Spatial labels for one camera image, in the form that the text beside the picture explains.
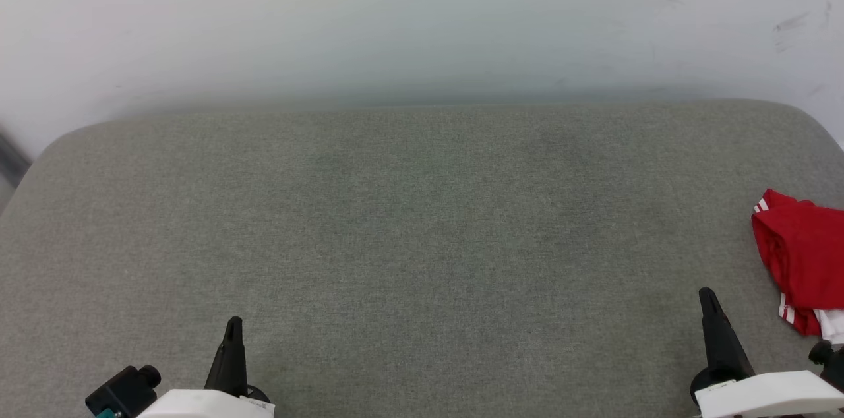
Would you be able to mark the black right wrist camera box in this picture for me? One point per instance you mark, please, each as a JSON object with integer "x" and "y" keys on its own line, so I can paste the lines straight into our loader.
{"x": 832, "y": 365}

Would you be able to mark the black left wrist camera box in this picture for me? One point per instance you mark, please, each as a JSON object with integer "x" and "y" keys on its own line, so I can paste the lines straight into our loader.
{"x": 122, "y": 395}

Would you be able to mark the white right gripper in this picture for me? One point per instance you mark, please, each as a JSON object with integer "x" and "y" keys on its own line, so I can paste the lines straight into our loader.
{"x": 771, "y": 395}

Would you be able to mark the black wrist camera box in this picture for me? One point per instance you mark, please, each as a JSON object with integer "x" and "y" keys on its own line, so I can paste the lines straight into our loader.
{"x": 832, "y": 365}
{"x": 122, "y": 395}

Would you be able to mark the red garment with white stripes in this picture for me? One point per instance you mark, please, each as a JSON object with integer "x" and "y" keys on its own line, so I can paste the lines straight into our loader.
{"x": 808, "y": 253}

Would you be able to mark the grey fabric sofa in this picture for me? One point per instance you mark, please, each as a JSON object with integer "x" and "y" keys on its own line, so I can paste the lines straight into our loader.
{"x": 422, "y": 260}

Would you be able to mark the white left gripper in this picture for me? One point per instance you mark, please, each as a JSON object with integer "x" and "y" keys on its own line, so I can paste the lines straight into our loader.
{"x": 198, "y": 406}

